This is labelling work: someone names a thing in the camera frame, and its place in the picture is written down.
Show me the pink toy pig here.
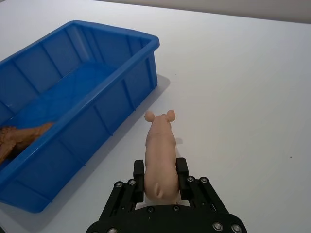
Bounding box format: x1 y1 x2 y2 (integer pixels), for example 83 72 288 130
143 109 180 202

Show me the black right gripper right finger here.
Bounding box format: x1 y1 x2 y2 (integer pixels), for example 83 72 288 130
176 157 230 215

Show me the blue plastic bin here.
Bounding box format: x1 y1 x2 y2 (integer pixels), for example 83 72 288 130
0 20 160 214

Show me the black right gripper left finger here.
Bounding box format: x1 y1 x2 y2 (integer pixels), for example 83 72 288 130
98 159 146 222

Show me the brown toy animal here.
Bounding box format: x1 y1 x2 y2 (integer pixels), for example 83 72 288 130
0 122 55 165

